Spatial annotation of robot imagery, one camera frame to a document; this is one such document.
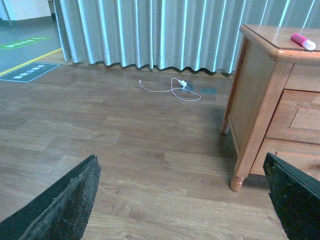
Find green floor sticker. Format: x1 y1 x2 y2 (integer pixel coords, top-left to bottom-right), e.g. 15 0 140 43
0 36 52 50

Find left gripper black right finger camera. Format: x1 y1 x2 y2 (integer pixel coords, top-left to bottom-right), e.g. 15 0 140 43
263 152 320 240

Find closed floor socket plate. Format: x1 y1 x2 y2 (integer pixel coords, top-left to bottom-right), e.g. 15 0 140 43
199 87 217 95

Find pink marker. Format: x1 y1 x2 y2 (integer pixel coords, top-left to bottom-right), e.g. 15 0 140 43
290 33 316 51

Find wooden nightstand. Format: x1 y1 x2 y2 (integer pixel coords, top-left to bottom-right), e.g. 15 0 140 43
221 24 320 192

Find dark floor sign sticker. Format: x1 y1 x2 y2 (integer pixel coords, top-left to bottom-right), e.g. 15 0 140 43
0 62 60 83

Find white charger cable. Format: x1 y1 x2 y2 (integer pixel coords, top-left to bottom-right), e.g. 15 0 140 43
138 77 202 102

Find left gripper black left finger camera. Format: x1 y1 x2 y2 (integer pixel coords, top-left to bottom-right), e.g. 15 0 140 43
0 155 101 240

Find grey-green curtain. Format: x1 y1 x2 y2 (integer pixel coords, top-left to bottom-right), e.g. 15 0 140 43
54 0 320 74

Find open floor socket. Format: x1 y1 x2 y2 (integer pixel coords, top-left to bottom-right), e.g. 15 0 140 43
181 82 195 92

